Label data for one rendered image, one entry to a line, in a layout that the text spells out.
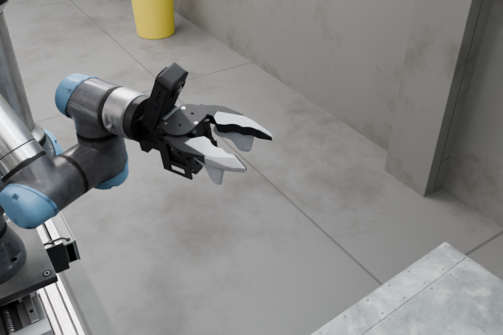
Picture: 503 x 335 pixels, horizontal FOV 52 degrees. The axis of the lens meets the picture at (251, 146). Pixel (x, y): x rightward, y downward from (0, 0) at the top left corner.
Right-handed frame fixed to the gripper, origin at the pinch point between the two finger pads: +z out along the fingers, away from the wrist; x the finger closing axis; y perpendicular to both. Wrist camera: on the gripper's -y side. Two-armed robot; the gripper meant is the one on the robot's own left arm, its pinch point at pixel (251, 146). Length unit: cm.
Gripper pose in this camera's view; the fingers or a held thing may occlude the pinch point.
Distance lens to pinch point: 68.7
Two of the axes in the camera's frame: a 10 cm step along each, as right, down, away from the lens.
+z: 8.6, 3.0, -4.3
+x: -5.1, 5.9, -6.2
